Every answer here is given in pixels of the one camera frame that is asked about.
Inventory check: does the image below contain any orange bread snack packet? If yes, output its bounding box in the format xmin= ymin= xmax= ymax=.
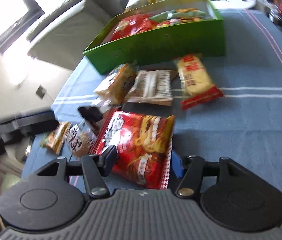
xmin=94 ymin=64 xmax=137 ymax=105

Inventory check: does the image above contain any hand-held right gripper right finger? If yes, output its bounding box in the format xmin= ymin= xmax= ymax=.
xmin=172 ymin=150 xmax=247 ymax=197

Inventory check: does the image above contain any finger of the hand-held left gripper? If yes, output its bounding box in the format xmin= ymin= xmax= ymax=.
xmin=11 ymin=110 xmax=60 ymax=137

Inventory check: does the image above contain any grey fabric armchair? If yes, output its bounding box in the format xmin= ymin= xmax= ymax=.
xmin=26 ymin=0 xmax=131 ymax=71

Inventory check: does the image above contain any small yellow green snack packet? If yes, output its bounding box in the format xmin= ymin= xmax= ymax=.
xmin=41 ymin=121 xmax=72 ymax=155

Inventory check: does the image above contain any clear cake packet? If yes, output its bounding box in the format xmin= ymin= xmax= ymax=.
xmin=65 ymin=120 xmax=98 ymax=159

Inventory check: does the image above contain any green cardboard box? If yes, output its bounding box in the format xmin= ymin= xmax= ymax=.
xmin=82 ymin=0 xmax=226 ymax=74

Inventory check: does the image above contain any brown grey snack packet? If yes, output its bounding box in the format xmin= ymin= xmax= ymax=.
xmin=125 ymin=69 xmax=178 ymax=106

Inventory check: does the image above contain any blue striped tablecloth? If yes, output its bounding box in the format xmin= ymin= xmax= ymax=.
xmin=22 ymin=9 xmax=282 ymax=240

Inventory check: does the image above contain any wall socket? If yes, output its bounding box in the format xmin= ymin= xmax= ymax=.
xmin=36 ymin=85 xmax=47 ymax=99

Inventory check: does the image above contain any red instant noodle packet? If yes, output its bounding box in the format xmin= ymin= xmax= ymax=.
xmin=90 ymin=111 xmax=176 ymax=190

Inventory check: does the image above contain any yellow rice cracker packet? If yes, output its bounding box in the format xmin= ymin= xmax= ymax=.
xmin=175 ymin=53 xmax=224 ymax=111

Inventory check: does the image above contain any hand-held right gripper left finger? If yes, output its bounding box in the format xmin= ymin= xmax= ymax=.
xmin=35 ymin=145 xmax=118 ymax=197

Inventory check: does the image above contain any teal green snack bag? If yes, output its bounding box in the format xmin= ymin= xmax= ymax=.
xmin=150 ymin=8 xmax=208 ymax=22

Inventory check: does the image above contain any large red snack bag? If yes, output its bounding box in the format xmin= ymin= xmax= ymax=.
xmin=110 ymin=14 xmax=159 ymax=42

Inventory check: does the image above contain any dark chocolate snack packet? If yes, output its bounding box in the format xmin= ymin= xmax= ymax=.
xmin=77 ymin=106 xmax=104 ymax=132

